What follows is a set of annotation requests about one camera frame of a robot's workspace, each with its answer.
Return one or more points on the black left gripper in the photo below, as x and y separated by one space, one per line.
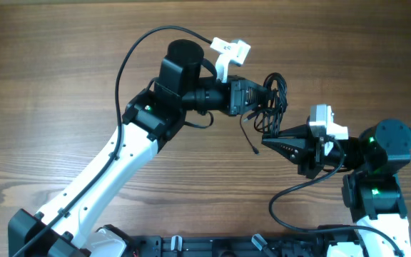
236 99

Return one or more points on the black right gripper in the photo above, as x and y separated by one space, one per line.
308 153

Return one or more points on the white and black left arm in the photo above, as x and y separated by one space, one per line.
187 81

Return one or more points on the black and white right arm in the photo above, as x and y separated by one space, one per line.
371 188

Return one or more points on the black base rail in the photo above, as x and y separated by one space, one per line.
250 246

